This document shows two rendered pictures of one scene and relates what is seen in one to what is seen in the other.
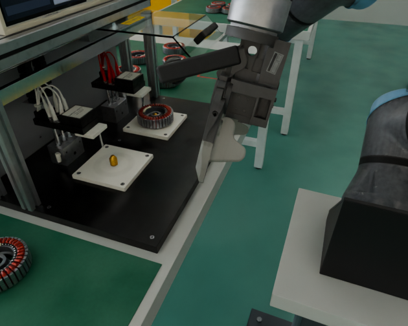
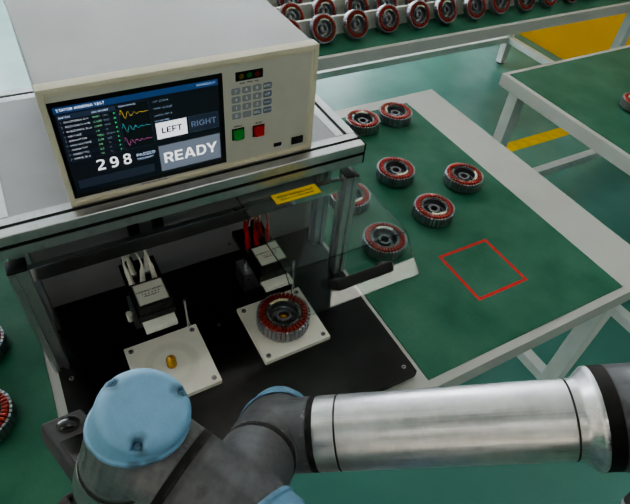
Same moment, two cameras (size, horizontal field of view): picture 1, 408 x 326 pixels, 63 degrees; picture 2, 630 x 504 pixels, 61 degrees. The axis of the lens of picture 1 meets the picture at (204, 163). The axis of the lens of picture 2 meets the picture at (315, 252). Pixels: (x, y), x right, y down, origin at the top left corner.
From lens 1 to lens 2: 0.65 m
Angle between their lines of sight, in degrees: 29
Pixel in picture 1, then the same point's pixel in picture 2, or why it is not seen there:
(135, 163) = (190, 381)
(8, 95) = (46, 272)
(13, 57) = (66, 236)
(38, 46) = (108, 224)
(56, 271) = (12, 464)
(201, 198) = not seen: hidden behind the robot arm
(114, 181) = not seen: hidden behind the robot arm
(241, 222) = (421, 476)
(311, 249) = not seen: outside the picture
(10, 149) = (34, 320)
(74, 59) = (167, 235)
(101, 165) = (159, 356)
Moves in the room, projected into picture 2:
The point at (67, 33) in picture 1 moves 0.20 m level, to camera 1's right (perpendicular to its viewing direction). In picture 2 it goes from (164, 209) to (245, 271)
